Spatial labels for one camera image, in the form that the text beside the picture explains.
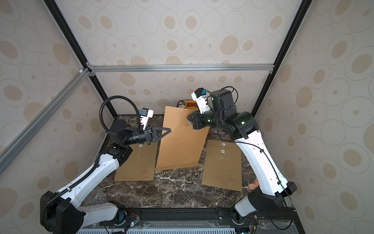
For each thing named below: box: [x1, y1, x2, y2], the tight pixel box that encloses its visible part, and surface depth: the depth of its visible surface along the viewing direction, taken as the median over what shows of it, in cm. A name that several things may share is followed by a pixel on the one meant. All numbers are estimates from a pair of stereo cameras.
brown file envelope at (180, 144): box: [155, 105, 210, 170], surface depth 65 cm
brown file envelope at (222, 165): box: [201, 139, 243, 192], surface depth 92 cm
